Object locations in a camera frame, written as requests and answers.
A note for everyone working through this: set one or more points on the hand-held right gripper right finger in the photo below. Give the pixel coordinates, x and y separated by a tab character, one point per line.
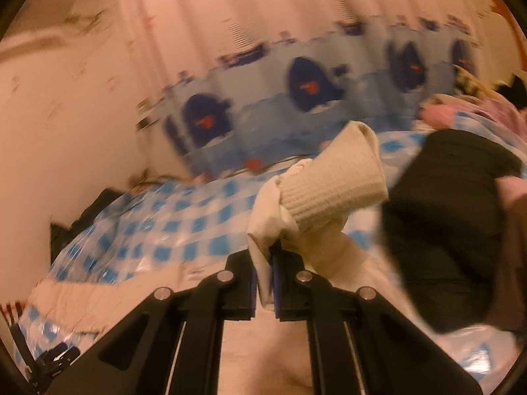
290	290

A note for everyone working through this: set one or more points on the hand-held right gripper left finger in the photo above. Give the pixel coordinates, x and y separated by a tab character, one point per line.
239	290

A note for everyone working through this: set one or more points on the cream quilted jacket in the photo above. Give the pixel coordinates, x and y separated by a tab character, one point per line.
329	189

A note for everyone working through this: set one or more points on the blue checkered plastic sheet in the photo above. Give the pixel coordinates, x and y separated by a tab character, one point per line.
185	222

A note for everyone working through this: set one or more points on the black garment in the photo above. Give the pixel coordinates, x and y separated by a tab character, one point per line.
444	218

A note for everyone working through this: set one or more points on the dusty pink garment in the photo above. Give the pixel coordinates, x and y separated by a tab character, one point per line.
514	255

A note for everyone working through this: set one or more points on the light pink garment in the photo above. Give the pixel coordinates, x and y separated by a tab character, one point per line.
442	113

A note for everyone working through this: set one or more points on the pink curtain with blue print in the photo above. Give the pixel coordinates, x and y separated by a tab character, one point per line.
247	12

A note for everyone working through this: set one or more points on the small black cloth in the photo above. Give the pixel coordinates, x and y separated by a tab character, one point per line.
514	90

